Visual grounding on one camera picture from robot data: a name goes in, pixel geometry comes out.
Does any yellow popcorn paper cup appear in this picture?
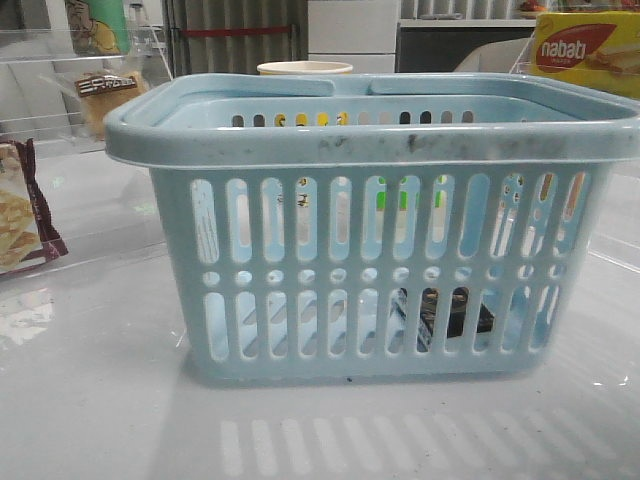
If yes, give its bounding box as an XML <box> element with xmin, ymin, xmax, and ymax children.
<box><xmin>256</xmin><ymin>61</ymin><xmax>354</xmax><ymax>209</ymax></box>

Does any clear acrylic right stand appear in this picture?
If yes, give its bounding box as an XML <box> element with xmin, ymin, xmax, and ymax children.
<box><xmin>512</xmin><ymin>39</ymin><xmax>639</xmax><ymax>100</ymax></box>

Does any green yellow cartoon box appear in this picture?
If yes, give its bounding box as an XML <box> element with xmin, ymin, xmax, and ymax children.
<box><xmin>64</xmin><ymin>0</ymin><xmax>130</xmax><ymax>55</ymax></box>

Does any clear acrylic display shelf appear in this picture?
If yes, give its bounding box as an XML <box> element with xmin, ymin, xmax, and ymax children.
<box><xmin>1</xmin><ymin>20</ymin><xmax>170</xmax><ymax>250</ymax></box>

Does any packaged bread slice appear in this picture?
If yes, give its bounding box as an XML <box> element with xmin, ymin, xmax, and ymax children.
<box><xmin>53</xmin><ymin>59</ymin><xmax>149</xmax><ymax>141</ymax></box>

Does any maroon cracker snack packet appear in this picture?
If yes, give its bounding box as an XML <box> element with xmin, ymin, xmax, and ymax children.
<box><xmin>1</xmin><ymin>139</ymin><xmax>68</xmax><ymax>276</ymax></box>

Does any light blue plastic basket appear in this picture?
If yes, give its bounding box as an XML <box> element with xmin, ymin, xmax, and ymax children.
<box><xmin>104</xmin><ymin>73</ymin><xmax>639</xmax><ymax>382</ymax></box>

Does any yellow nabati wafer box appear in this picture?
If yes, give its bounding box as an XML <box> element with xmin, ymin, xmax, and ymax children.
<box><xmin>529</xmin><ymin>10</ymin><xmax>639</xmax><ymax>99</ymax></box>

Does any black tissue packet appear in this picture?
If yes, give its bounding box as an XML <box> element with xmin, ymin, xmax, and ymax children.
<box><xmin>390</xmin><ymin>287</ymin><xmax>495</xmax><ymax>352</ymax></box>

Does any white drawer cabinet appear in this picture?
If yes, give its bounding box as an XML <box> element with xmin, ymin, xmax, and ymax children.
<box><xmin>307</xmin><ymin>1</ymin><xmax>401</xmax><ymax>73</ymax></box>

